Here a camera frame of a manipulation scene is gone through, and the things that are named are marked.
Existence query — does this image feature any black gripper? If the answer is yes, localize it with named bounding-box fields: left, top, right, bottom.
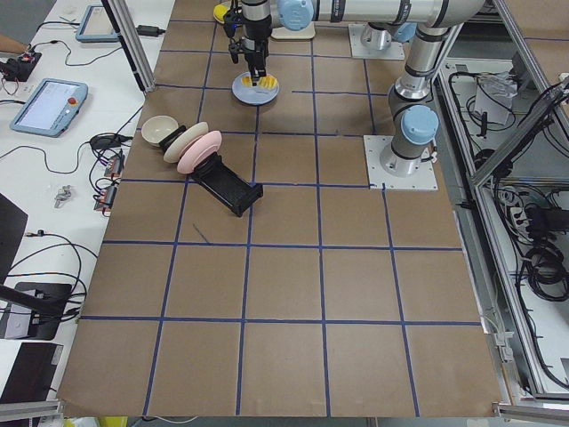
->
left=228, top=37, right=268, bottom=86

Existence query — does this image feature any yellow croissant bread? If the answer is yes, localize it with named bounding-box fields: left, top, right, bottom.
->
left=241, top=74, right=279, bottom=93

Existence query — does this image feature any light blue plate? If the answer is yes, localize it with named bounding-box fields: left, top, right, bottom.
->
left=231, top=72, right=279, bottom=106

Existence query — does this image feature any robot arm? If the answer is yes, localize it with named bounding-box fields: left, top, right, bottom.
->
left=388, top=1, right=484, bottom=160
left=222, top=1, right=348, bottom=86

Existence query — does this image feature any pink plate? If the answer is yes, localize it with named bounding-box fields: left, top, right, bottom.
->
left=177, top=131, right=222, bottom=174

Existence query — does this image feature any cream plate in rack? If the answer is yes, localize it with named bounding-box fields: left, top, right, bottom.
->
left=163, top=122, right=209, bottom=164

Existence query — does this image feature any white rectangular tray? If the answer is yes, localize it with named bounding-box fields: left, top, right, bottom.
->
left=271, top=22, right=316, bottom=41

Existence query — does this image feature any yellow lemon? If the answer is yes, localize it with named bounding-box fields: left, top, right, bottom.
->
left=212, top=4, right=229, bottom=23

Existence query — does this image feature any cream bowl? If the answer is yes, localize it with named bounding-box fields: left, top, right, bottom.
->
left=141, top=116, right=179, bottom=147

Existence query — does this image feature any black power adapter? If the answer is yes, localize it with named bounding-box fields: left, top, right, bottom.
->
left=136, top=25, right=165, bottom=37

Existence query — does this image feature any black dish rack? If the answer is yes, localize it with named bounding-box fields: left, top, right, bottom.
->
left=159, top=125, right=263, bottom=217

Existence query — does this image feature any far blue teach pendant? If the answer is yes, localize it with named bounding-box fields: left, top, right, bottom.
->
left=76, top=4, right=118, bottom=43

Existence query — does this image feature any blue teach pendant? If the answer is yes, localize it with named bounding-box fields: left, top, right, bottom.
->
left=76, top=4, right=118, bottom=43
left=10, top=78, right=89, bottom=138

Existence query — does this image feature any near blue teach pendant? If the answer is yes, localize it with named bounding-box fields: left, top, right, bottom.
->
left=10, top=78, right=89, bottom=138

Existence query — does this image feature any metal clamp piece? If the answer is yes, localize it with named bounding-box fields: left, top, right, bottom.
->
left=53, top=185, right=73, bottom=209

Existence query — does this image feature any black monitor stand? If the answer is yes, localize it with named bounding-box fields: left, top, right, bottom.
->
left=1, top=282, right=72, bottom=341

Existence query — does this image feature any aluminium frame post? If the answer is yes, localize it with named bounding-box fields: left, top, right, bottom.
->
left=101, top=0, right=156, bottom=93

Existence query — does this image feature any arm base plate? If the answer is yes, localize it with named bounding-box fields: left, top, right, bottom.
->
left=364, top=135, right=438, bottom=191
left=348, top=23, right=405, bottom=60

